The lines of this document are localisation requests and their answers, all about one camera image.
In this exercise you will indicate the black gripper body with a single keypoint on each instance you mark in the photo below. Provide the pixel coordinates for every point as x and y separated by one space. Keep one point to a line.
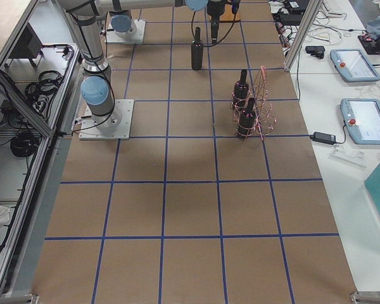
214 9

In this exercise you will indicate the dark wine bottle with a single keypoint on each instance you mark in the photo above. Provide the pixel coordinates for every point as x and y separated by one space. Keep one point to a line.
247 120
241 90
197 50

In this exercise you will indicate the wooden tray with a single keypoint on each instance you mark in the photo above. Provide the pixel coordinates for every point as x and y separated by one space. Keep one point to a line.
230 11

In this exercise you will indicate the far teach pendant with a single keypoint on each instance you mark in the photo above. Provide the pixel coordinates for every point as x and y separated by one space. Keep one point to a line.
353 65

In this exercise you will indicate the teach pendant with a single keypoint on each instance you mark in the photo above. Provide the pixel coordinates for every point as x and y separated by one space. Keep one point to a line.
362 118
353 65

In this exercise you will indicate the black power adapter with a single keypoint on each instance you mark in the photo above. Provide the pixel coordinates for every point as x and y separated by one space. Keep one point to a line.
325 138

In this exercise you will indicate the near teach pendant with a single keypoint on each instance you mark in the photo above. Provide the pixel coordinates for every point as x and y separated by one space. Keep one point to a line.
362 118

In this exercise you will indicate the copper wire bottle basket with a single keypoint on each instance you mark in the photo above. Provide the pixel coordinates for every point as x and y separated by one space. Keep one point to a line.
265 119

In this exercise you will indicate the aluminium frame post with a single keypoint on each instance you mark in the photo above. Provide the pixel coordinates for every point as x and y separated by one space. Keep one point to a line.
306 22

